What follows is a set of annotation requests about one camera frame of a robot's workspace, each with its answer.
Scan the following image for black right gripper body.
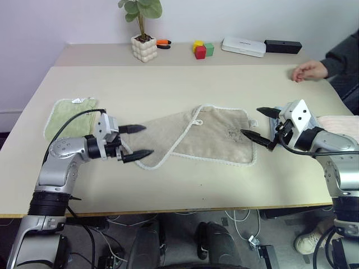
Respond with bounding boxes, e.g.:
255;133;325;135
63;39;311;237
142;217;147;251
267;119;294;152

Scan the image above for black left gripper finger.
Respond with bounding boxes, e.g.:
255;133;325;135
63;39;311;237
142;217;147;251
118;124;148;135
122;150;155;164

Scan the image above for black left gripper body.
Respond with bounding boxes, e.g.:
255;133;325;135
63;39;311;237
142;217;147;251
105;133;133;164

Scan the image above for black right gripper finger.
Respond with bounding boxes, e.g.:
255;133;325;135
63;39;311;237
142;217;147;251
240;128;272;150
256;106;280;119

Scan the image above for beige towel with white trim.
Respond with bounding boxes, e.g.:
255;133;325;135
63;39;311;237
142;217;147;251
120;104;258;170

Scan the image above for pink towel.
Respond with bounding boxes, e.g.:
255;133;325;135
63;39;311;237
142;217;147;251
315;114;359;136

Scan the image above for green towel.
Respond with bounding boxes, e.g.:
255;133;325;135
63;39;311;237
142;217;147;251
43;96;100;142

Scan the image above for person's bare hand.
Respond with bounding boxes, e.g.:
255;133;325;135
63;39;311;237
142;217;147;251
291;61;329;83

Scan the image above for long black box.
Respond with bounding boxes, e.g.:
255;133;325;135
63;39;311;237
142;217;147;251
264;39;303;55

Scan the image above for flat white box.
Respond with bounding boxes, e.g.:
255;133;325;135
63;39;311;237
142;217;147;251
220;36;267;58

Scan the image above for white bubble plant pot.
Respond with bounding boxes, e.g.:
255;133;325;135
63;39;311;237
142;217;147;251
130;34;158;63

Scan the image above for red block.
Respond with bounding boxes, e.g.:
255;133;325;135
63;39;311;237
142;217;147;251
195;45;208;61

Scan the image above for dark rounded shape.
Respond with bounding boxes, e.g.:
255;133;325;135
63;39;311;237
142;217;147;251
196;220;243;269
130;220;162;269

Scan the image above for person's beige trouser leg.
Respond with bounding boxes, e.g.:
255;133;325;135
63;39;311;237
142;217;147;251
304;212;336;239

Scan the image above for silver metal clamp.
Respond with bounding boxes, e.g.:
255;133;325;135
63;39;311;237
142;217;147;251
247;235;261;252

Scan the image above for white shoe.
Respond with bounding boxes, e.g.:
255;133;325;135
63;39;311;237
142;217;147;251
293;224;335;256

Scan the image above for green leafy plant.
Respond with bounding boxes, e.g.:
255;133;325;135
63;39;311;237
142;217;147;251
117;0;163;43

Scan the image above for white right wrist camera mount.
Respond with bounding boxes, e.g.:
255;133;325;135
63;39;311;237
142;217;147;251
278;99;319;149

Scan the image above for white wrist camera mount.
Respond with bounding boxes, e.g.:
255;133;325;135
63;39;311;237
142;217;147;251
94;112;122;144
278;99;319;149

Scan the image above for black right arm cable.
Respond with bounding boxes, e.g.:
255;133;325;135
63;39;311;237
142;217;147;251
276;123;359;156

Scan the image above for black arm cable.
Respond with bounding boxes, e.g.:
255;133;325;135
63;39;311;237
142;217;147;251
276;123;359;156
42;108;107;269

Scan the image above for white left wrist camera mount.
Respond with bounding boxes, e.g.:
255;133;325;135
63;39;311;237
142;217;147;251
94;112;122;144

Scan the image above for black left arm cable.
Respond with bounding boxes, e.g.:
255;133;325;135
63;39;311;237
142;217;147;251
42;108;107;269

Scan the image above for black metal bracket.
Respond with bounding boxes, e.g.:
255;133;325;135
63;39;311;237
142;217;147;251
257;244;280;269

